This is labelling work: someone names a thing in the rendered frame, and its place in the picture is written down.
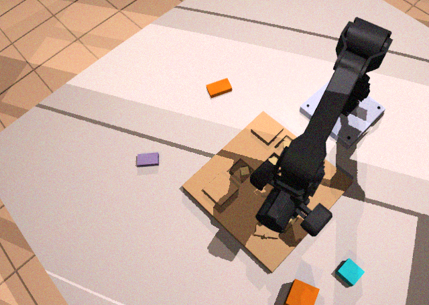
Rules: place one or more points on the orange flat panel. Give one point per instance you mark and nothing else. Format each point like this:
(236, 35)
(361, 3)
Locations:
(219, 87)

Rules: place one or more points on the orange cube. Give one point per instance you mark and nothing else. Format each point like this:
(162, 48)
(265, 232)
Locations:
(301, 293)

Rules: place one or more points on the teal cube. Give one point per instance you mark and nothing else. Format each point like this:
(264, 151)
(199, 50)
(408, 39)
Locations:
(349, 272)

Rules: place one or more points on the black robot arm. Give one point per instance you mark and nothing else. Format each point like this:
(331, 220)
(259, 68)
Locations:
(361, 48)

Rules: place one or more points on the tan square puzzle board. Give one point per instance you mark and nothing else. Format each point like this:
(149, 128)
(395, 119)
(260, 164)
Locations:
(233, 201)

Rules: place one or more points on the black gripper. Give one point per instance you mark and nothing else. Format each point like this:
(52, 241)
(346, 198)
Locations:
(314, 220)

